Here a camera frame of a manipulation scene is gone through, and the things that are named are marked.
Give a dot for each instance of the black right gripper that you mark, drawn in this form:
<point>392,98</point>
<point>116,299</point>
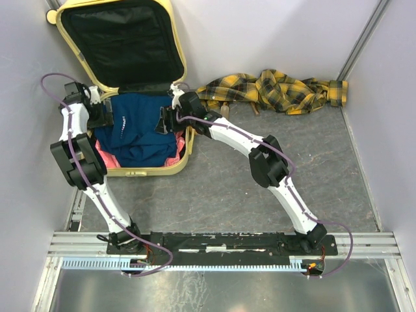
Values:
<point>167,113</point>

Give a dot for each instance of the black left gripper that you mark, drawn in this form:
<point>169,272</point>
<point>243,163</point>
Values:
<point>106,118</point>

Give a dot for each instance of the navy blue sport shirt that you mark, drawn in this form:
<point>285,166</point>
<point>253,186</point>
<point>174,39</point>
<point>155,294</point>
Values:
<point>133,139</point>

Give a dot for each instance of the pink bear print garment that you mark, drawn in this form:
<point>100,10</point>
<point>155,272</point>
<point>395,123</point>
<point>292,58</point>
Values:
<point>111,161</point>

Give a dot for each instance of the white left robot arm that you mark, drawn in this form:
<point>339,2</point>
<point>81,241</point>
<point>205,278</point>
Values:
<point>83,168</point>

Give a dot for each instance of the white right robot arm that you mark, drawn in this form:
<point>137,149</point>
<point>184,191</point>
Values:
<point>269,166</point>

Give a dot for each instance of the small clear bottle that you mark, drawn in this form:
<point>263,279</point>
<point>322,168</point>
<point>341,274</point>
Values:
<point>224,110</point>

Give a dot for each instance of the yellow suitcase with black lining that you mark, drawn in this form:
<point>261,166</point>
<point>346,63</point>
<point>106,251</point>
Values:
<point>126,47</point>

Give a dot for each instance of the brown wooden object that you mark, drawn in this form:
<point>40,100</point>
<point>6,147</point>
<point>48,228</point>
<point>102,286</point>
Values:
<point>255,109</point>

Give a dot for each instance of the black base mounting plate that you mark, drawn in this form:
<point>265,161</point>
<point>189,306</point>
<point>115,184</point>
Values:
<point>218,249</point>

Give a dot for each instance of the yellow plaid shirt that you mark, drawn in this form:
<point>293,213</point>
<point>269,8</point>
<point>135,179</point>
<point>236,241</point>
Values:
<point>274,90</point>

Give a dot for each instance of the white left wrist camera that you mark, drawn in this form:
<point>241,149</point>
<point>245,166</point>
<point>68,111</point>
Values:
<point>94,95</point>

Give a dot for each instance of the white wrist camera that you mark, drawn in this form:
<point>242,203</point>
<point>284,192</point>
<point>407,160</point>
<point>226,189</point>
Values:
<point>94,95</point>
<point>176,93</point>

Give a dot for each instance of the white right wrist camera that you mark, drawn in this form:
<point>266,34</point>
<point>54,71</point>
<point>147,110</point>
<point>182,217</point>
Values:
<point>176,93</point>

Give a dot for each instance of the aluminium frame rail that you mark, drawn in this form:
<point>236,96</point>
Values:
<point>381,245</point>

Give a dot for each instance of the blue slotted cable duct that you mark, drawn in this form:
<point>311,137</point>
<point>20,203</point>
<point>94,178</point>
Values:
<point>125,264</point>

